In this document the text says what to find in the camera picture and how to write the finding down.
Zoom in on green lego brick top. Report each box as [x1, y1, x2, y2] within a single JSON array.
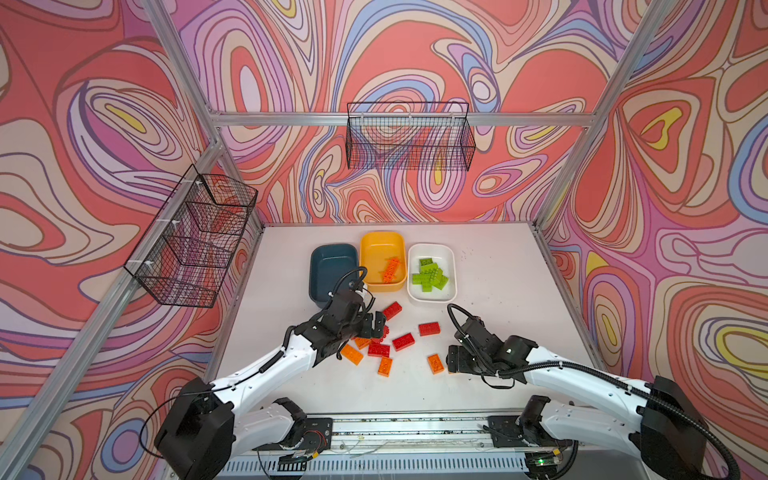
[[419, 263, 442, 276]]

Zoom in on black wire basket left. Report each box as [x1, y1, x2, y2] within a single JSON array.
[[123, 166, 258, 308]]

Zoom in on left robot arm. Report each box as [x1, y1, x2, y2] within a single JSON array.
[[153, 287, 385, 479]]

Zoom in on white plastic bin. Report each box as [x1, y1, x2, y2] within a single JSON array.
[[407, 243, 458, 305]]

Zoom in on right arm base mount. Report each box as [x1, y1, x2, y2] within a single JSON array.
[[483, 415, 573, 449]]

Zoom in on red lego brick centre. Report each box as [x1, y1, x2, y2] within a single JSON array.
[[392, 333, 415, 352]]

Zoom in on orange lego brick far left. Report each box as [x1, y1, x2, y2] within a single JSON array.
[[340, 345, 364, 365]]

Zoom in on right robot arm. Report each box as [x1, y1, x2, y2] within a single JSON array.
[[446, 304, 741, 479]]

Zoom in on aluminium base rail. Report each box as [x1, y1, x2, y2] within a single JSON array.
[[213, 411, 615, 479]]

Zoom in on black wire basket back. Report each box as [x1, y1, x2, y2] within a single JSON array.
[[345, 100, 476, 172]]

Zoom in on orange lego brick bottom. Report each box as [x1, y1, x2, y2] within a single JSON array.
[[377, 357, 393, 378]]

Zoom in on red lego brick upright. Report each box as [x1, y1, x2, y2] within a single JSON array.
[[371, 325, 390, 344]]

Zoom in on orange lego brick middle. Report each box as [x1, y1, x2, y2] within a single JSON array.
[[427, 354, 445, 375]]

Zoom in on red lego brick right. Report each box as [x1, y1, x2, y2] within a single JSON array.
[[418, 322, 441, 337]]

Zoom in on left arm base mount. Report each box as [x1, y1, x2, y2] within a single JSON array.
[[260, 417, 334, 453]]

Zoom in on red lego brick bottom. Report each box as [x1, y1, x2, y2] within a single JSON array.
[[367, 343, 391, 358]]

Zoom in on dark teal plastic bin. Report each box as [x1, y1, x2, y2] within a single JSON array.
[[308, 243, 358, 308]]

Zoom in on orange lego chassis plate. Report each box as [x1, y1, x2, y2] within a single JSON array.
[[382, 257, 400, 284]]

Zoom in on black wire basket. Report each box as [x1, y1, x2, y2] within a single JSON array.
[[345, 100, 476, 172], [123, 166, 258, 308]]

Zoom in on yellow plastic bin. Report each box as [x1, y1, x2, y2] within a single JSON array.
[[360, 231, 408, 293]]

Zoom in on small orange lego brick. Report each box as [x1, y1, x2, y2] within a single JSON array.
[[354, 338, 371, 351]]

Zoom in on red lego brick far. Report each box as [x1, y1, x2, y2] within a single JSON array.
[[382, 302, 402, 321]]

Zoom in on long green lego brick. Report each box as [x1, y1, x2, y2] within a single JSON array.
[[411, 274, 431, 285]]

